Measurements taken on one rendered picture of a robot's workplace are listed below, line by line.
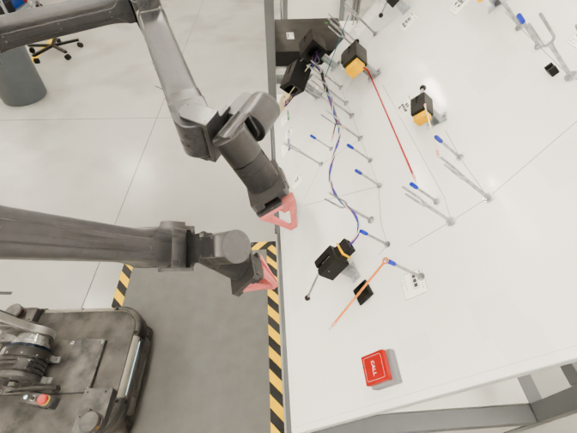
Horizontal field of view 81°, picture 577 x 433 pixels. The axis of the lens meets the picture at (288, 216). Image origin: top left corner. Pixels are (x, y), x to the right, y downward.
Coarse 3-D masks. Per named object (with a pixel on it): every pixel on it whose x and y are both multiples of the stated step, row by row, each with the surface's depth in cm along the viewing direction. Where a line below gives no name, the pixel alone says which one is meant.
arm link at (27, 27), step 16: (80, 0) 71; (96, 0) 71; (112, 0) 71; (128, 0) 72; (160, 0) 71; (0, 16) 67; (16, 16) 67; (32, 16) 67; (48, 16) 68; (64, 16) 69; (80, 16) 70; (96, 16) 72; (112, 16) 73; (128, 16) 74; (0, 32) 66; (16, 32) 67; (32, 32) 68; (48, 32) 70; (64, 32) 71; (0, 48) 68; (0, 64) 71
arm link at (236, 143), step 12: (228, 120) 51; (240, 120) 50; (252, 120) 52; (228, 132) 50; (240, 132) 49; (252, 132) 54; (216, 144) 50; (228, 144) 49; (240, 144) 49; (252, 144) 51; (228, 156) 50; (240, 156) 50; (252, 156) 51
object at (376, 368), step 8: (376, 352) 60; (384, 352) 59; (368, 360) 61; (376, 360) 59; (384, 360) 58; (368, 368) 60; (376, 368) 59; (384, 368) 58; (368, 376) 59; (376, 376) 58; (384, 376) 57; (368, 384) 59; (376, 384) 58
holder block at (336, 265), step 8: (328, 248) 72; (320, 256) 73; (328, 256) 72; (336, 256) 70; (320, 264) 73; (328, 264) 70; (336, 264) 70; (344, 264) 71; (320, 272) 71; (328, 272) 71; (336, 272) 72
